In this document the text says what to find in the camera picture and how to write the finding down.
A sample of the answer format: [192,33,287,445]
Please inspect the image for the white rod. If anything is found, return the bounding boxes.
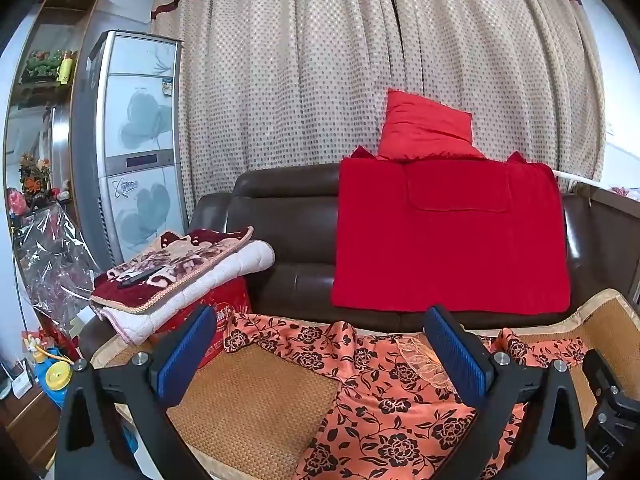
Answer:
[552,170,601,183]

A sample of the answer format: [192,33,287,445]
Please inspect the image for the maroon floral blanket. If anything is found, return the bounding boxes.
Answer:
[90,226,255,315]

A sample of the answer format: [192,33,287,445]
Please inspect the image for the green ornament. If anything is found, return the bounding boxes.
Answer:
[24,49,66,83]

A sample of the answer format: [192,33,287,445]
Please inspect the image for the white quilted pad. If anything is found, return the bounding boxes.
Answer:
[92,240,277,346]

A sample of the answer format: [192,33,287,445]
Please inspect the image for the yellow and blue toy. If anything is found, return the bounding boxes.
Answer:
[22,330,76,406]

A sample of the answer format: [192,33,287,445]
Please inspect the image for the red blanket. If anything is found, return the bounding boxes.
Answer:
[331,150,572,316]

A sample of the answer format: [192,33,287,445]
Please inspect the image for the artificial flower bouquet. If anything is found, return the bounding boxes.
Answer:
[19,154,53,201]

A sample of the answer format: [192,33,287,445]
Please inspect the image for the orange floral garment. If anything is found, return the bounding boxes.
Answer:
[222,312,591,480]

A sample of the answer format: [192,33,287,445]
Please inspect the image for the woven bamboo sofa mat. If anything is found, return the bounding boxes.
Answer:
[90,287,640,480]

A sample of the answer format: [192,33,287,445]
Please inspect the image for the red pillow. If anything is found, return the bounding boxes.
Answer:
[376,88,488,162]

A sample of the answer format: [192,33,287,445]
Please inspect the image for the beige dotted curtain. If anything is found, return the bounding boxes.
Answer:
[150,0,608,221]

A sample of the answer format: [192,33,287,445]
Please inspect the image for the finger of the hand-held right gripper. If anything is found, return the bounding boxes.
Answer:
[582,349,625,402]

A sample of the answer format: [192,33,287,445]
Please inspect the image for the wooden display cabinet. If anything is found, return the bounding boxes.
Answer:
[0,0,116,461]

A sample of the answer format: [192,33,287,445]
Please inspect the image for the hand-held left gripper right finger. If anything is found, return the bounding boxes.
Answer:
[424,304,588,480]

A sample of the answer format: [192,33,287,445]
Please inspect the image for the clear plastic sheet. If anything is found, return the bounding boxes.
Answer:
[12,205,98,331]

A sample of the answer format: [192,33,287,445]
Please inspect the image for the black remote control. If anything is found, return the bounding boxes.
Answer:
[117,267,163,288]

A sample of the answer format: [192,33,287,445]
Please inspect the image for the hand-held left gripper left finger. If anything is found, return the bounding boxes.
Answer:
[54,304,219,480]

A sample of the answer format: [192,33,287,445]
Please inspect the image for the standing air conditioner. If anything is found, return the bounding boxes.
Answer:
[70,30,191,271]

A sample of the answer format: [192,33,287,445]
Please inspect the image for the red printed cushion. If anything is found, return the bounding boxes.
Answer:
[150,277,253,361]

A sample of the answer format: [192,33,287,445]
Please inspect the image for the brown leather sofa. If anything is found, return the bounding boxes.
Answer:
[77,162,640,361]

